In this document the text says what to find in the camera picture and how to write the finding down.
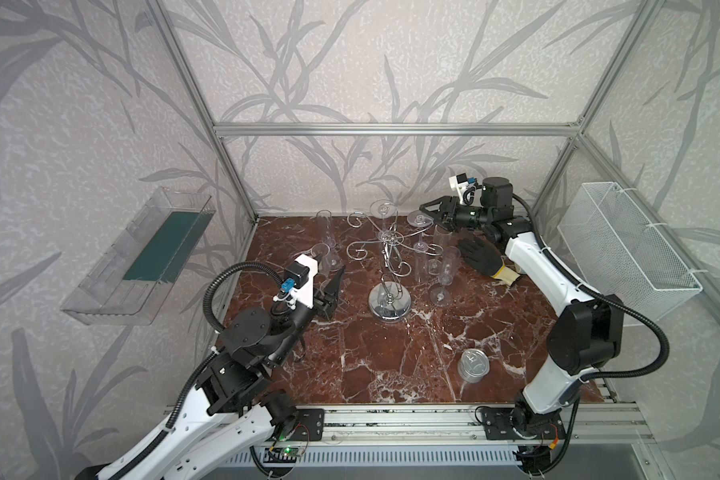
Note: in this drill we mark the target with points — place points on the aluminium frame crossbar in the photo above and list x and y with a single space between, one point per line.
224 130

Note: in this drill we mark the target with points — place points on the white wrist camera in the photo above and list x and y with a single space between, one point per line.
298 286
464 187

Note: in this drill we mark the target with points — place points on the clear plastic wall tray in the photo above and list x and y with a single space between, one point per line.
131 281

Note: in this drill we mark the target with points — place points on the green mat in tray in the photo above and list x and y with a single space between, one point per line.
166 253

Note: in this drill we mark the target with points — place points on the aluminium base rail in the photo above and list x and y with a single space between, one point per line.
360 435

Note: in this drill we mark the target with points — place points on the white wire mesh basket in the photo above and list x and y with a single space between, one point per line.
619 250

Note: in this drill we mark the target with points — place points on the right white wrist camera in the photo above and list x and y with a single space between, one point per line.
464 187

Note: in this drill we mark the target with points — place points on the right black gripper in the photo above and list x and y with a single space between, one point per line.
451 213

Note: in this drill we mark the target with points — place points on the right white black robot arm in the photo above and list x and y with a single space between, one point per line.
587 333

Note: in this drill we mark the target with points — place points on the black glove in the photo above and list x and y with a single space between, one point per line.
486 260

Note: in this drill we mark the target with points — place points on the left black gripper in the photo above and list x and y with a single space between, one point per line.
322 303

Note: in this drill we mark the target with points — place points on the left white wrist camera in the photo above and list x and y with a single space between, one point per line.
298 286

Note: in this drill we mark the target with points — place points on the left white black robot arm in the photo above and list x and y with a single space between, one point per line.
226 406

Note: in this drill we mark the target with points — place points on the silver wire wine glass rack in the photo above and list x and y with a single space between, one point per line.
389 301

